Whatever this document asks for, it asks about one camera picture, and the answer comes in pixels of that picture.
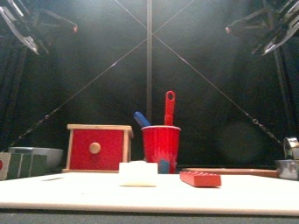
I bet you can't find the green toy sushi roll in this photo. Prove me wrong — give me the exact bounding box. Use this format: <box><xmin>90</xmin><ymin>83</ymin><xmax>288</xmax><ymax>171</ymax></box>
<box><xmin>0</xmin><ymin>151</ymin><xmax>48</xmax><ymax>181</ymax></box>

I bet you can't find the grey bowl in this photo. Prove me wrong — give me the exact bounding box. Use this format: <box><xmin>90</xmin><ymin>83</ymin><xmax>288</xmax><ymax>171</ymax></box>
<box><xmin>7</xmin><ymin>146</ymin><xmax>64</xmax><ymax>172</ymax></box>

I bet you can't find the red drawer with wooden knob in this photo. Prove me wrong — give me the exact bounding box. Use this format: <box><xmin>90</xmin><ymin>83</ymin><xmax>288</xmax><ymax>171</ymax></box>
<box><xmin>70</xmin><ymin>129</ymin><xmax>126</xmax><ymax>171</ymax></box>

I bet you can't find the small metal pot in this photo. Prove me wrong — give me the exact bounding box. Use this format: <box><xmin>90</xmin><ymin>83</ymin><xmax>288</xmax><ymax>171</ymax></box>
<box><xmin>275</xmin><ymin>159</ymin><xmax>299</xmax><ymax>181</ymax></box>

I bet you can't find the red plastic cup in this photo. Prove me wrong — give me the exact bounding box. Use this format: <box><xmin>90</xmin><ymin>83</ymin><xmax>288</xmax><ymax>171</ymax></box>
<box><xmin>140</xmin><ymin>125</ymin><xmax>183</xmax><ymax>175</ymax></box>

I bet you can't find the flat wooden board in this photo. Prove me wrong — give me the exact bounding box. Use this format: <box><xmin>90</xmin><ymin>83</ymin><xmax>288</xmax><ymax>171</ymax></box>
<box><xmin>182</xmin><ymin>167</ymin><xmax>279</xmax><ymax>179</ymax></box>

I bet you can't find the small blue toy piece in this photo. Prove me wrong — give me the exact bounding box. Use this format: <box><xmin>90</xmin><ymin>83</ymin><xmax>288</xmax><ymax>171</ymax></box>
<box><xmin>158</xmin><ymin>158</ymin><xmax>171</xmax><ymax>175</ymax></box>

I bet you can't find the red rectangular toy block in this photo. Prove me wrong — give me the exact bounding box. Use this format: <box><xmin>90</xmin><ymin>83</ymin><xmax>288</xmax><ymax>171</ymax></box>
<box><xmin>179</xmin><ymin>171</ymin><xmax>222</xmax><ymax>188</ymax></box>

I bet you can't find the white foam block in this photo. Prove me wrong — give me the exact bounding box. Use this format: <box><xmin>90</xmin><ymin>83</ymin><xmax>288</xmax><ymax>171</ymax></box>
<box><xmin>118</xmin><ymin>160</ymin><xmax>159</xmax><ymax>187</ymax></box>

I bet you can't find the white plastic cutting board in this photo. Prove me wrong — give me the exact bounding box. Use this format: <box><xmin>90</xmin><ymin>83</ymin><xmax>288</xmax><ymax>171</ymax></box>
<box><xmin>0</xmin><ymin>171</ymin><xmax>299</xmax><ymax>217</ymax></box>

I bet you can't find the thin diagonal brace cable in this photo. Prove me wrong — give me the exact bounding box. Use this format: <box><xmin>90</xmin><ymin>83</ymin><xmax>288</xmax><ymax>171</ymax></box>
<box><xmin>112</xmin><ymin>0</ymin><xmax>283</xmax><ymax>144</ymax></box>
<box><xmin>7</xmin><ymin>0</ymin><xmax>196</xmax><ymax>148</ymax></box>

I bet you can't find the black frame post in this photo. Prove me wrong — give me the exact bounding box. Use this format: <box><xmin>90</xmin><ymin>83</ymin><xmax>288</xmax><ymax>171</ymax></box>
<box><xmin>271</xmin><ymin>49</ymin><xmax>295</xmax><ymax>138</ymax></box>

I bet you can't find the vertical metal frame pole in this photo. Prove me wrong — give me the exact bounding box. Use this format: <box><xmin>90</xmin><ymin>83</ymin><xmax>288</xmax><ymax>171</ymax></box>
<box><xmin>146</xmin><ymin>0</ymin><xmax>154</xmax><ymax>123</ymax></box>

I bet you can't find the red utensil handle with hole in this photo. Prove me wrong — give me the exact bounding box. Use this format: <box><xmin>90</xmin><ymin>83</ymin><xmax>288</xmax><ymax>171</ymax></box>
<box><xmin>163</xmin><ymin>90</ymin><xmax>176</xmax><ymax>127</ymax></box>

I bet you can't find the blue utensil handle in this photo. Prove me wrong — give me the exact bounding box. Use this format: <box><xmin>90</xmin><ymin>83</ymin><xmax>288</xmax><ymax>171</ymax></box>
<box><xmin>132</xmin><ymin>111</ymin><xmax>152</xmax><ymax>128</ymax></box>

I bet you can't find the wooden box frame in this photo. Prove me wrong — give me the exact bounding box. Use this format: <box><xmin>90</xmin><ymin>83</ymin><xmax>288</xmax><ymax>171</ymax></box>
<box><xmin>62</xmin><ymin>123</ymin><xmax>135</xmax><ymax>174</ymax></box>

